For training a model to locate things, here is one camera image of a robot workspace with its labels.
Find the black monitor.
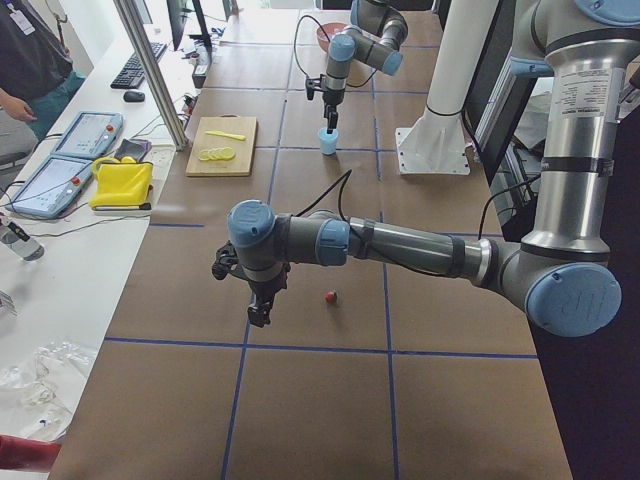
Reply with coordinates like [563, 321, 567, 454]
[166, 0, 212, 50]

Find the red strawberry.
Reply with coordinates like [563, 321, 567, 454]
[324, 290, 338, 304]

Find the person in dark shirt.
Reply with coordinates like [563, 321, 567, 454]
[1, 1, 85, 140]

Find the clear plastic bag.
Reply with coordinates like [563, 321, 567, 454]
[1, 339, 98, 441]

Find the light blue cup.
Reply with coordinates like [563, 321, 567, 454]
[318, 127, 339, 155]

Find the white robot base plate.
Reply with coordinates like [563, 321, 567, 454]
[395, 124, 470, 176]

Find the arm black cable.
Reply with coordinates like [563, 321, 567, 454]
[299, 169, 354, 221]
[292, 14, 332, 90]

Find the pink bowl with ice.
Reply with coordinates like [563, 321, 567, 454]
[316, 22, 346, 52]

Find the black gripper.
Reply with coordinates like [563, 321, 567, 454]
[247, 272, 288, 328]
[322, 89, 344, 133]

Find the black keyboard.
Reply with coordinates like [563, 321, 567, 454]
[110, 42, 167, 90]

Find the yellow cloth bag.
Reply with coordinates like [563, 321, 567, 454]
[89, 156, 153, 211]

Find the teach pendant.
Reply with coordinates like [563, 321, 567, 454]
[7, 154, 92, 219]
[52, 111, 124, 159]

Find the plastic water bottle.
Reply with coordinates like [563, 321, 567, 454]
[1, 216, 45, 261]

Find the black computer mouse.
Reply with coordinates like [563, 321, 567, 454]
[123, 90, 145, 103]

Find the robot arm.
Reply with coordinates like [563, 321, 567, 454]
[212, 1, 639, 337]
[319, 1, 408, 133]

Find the wooden cutting board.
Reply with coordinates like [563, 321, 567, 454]
[185, 116, 257, 177]

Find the aluminium frame post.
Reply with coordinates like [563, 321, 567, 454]
[113, 0, 189, 151]

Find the teach pendant lower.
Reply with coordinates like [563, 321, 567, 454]
[7, 154, 92, 219]

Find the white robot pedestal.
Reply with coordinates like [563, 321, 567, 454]
[394, 0, 504, 176]

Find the teach pendant upper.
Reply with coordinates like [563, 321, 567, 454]
[52, 111, 124, 159]

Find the yellow plastic knife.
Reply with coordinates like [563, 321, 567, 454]
[205, 130, 247, 141]

